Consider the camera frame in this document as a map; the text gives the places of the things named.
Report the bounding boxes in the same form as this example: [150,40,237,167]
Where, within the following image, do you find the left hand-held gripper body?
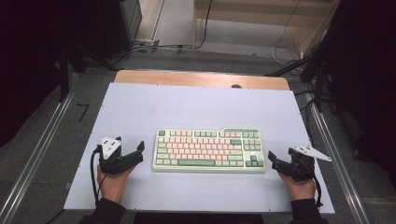
[98,136,145,175]

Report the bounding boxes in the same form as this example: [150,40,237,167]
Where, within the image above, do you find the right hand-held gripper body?
[272,145,332,183]

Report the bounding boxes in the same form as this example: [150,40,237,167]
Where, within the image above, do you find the green and pink keyboard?
[151,127,267,174]

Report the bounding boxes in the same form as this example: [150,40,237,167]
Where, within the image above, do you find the person's right hand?
[277,172,318,202]

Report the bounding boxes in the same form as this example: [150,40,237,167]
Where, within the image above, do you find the person's left hand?
[96,162,136,205]

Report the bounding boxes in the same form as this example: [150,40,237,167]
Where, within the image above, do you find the white table cover board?
[63,81,336,216]

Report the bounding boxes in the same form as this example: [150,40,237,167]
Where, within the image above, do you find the black metal stand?
[312,58,329,114]
[58,42,72,103]

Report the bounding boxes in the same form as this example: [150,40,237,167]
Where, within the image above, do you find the wooden table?
[113,69,290,91]

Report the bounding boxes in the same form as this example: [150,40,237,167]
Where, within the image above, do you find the grey power strip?
[133,38,161,48]

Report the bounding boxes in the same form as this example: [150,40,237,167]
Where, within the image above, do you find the dark curtain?
[0,0,106,149]
[323,0,396,188]

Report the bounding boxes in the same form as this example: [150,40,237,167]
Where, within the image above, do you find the black cabinet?
[95,0,143,60]

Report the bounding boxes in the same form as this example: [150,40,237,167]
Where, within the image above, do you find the light wooden shelf unit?
[191,0,341,59]

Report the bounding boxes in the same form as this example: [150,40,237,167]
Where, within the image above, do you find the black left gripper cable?
[90,145,108,207]

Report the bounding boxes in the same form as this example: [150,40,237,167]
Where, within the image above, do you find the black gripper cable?
[306,161,325,208]
[90,145,108,207]

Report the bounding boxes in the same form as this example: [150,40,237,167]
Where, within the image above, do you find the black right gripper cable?
[306,161,325,208]

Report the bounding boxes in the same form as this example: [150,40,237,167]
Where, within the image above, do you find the aluminium floor rail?
[0,89,77,224]
[305,98,372,224]

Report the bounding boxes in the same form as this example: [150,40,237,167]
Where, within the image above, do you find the black floor cables bundle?
[110,43,194,64]

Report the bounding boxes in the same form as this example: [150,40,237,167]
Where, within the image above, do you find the white floor cable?
[270,39,304,68]

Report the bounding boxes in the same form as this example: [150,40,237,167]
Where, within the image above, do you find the black hanging cable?
[198,0,214,49]

